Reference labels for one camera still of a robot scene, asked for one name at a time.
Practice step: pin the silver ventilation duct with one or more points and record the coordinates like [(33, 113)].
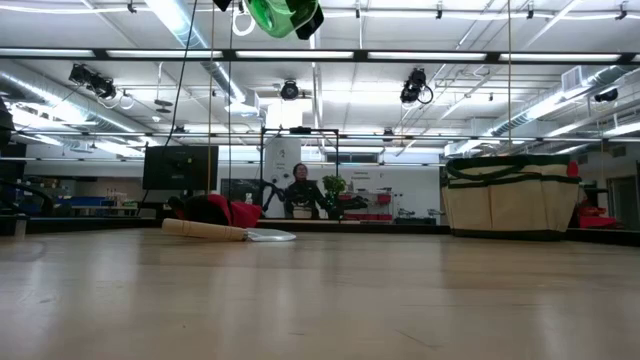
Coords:
[(60, 102), (515, 125), (220, 75)]

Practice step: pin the red bin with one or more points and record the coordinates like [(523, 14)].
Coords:
[(597, 221)]

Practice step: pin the round black ceiling camera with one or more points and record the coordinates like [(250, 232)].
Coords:
[(289, 90)]

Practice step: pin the black metal frame stand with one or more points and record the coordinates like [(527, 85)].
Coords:
[(300, 130)]

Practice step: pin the black overhead light bar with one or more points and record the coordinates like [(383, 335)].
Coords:
[(360, 55)]

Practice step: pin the blue storage bins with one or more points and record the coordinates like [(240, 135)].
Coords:
[(82, 201)]

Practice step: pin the person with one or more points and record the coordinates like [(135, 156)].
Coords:
[(300, 197)]

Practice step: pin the black distant robot arm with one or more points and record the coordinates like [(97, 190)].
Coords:
[(272, 192)]

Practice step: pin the short white post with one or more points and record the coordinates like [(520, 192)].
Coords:
[(20, 227)]

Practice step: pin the beige green gardening bag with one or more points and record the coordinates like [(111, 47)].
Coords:
[(510, 205)]

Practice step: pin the large black monitor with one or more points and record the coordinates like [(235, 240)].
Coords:
[(180, 167)]

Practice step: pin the green potted plant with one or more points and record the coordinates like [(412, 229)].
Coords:
[(334, 186)]

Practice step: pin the red and black garden glove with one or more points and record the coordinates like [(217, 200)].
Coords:
[(240, 214)]

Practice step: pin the shelf with red bins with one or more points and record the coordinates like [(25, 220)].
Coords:
[(384, 198)]

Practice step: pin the red box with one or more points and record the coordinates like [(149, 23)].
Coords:
[(572, 169)]

